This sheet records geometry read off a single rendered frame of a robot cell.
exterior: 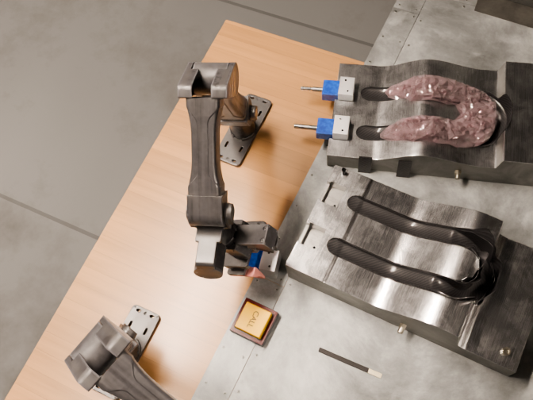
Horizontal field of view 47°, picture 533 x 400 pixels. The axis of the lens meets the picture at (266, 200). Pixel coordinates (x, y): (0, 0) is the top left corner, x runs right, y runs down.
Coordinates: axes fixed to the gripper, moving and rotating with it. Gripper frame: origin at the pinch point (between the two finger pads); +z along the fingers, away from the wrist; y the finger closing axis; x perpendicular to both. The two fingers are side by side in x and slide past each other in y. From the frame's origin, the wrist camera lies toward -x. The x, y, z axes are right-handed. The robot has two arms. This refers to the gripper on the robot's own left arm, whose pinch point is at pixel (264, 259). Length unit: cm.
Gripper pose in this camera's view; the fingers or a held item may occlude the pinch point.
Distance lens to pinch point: 136.5
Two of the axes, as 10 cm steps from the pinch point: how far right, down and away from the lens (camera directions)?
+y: 2.4, -9.0, 3.7
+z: 5.6, 4.3, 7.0
